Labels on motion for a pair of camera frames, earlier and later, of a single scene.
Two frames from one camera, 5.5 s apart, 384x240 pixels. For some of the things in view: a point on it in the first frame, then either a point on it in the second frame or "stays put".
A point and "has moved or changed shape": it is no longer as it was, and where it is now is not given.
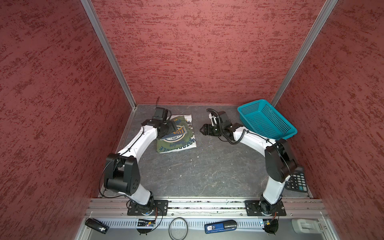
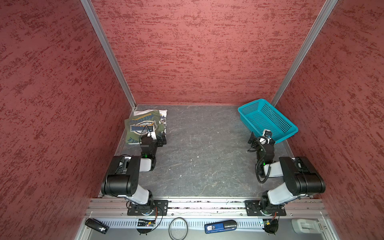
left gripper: (172, 128) -> (163, 138)
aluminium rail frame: (203, 208) stays put
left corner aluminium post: (91, 13) stays put
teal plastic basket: (262, 116) stays put
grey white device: (307, 226) stays put
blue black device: (220, 226) stays put
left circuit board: (145, 226) stays put
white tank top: (192, 143) has moved or changed shape
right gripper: (209, 131) -> (251, 138)
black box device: (96, 225) stays put
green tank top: (183, 135) -> (141, 124)
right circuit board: (270, 226) stays put
